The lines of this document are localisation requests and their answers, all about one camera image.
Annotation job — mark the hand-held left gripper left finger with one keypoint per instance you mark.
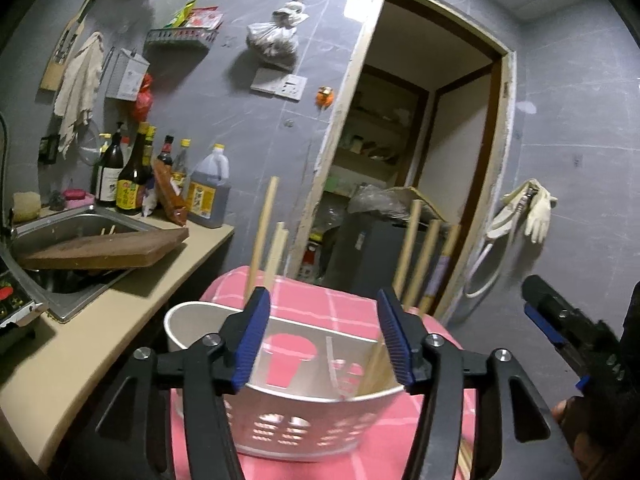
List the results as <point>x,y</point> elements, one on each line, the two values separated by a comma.
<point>252,340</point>

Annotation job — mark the pink checked tablecloth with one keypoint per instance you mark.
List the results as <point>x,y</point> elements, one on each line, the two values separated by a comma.
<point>320,305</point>

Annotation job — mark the hanging bamboo board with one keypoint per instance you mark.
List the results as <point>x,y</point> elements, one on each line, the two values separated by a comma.
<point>67,45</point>

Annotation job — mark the black induction cooker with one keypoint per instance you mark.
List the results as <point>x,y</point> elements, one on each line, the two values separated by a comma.
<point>15,310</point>

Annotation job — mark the dark-cap sauce bottle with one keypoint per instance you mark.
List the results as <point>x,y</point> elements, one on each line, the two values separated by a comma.
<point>166,152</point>

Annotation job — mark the dark wine bottle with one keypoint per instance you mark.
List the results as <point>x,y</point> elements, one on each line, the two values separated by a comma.
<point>109,175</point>

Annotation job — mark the yellow-label sauce bottle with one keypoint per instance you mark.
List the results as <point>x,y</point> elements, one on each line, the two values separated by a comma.
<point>149,152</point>

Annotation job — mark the small black wall item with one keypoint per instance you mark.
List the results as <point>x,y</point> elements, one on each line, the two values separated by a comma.
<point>47,150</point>

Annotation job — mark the hanging mesh strainer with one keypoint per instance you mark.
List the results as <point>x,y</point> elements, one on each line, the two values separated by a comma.
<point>89,142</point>

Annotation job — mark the large dark oil jug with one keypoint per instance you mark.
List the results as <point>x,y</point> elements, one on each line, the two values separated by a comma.
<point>207,195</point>

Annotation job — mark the red snack packet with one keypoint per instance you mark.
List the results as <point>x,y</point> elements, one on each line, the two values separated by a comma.
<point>205,17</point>

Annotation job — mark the flattened cardboard box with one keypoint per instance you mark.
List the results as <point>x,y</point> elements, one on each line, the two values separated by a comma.
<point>425,200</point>

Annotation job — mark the cream rubber gloves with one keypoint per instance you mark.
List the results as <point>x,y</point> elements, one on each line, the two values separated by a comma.
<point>537,210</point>

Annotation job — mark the curved metal faucet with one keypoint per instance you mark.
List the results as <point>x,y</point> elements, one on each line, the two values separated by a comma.
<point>5,175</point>

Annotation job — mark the hanging clear plastic bag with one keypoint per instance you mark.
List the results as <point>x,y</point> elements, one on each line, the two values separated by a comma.
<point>272,40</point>

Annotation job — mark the red plastic bag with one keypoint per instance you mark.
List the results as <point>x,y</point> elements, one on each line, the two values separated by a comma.
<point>143,100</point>

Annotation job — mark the white wall socket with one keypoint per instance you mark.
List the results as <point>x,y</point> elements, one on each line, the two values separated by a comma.
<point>280,85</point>

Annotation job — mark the steel wool scrubber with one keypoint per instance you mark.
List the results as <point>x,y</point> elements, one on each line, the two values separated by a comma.
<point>58,201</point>

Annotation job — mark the person's right hand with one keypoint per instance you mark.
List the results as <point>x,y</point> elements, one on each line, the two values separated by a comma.
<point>572,410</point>

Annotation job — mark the wooden door frame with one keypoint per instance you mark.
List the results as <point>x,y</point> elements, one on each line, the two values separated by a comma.
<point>340,125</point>

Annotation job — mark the steel sink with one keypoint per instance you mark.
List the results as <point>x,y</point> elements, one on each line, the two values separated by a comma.
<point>75,225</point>

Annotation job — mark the brown wooden cutting board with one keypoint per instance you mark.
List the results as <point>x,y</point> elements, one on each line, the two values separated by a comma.
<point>110,252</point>

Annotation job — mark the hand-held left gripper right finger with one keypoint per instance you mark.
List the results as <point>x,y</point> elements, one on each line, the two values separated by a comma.
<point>395,340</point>

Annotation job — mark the crumpled clear plastic bag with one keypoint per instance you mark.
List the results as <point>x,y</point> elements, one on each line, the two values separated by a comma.
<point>375,202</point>

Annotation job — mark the white plastic utensil basket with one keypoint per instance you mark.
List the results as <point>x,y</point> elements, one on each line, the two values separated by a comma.
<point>310,425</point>

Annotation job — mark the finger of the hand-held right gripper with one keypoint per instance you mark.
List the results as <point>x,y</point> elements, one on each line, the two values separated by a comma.
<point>577,367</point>
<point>570,317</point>

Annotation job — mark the grey cabinet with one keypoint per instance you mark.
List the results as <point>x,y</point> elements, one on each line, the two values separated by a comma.
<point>370,250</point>

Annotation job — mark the yellow-cap sauce bottle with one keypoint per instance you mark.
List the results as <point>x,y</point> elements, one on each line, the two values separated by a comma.
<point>182,165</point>

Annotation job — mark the beige kitchen counter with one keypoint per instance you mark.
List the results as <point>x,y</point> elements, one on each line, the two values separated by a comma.
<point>100,330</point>

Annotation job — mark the tall soy sauce bottle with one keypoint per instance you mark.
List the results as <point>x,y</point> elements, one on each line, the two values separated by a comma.
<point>131,185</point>

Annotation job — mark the white hanging towel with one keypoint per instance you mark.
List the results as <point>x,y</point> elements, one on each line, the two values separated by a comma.
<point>80,90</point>

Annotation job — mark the grey wall shelf rack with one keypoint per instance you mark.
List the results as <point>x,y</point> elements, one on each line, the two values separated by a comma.
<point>180,39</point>

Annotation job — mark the yellow sponge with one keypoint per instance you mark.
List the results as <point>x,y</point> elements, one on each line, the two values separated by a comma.
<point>26,206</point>

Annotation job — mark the brown packet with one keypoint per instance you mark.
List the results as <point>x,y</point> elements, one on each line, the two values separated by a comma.
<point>170,195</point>

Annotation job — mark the green snack packet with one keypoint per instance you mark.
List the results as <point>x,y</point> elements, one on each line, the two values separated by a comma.
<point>182,14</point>

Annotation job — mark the white utensil holder box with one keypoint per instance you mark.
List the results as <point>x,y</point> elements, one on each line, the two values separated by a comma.
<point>127,76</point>

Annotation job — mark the wooden storage shelf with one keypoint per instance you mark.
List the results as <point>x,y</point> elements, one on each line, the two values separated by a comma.
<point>370,125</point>

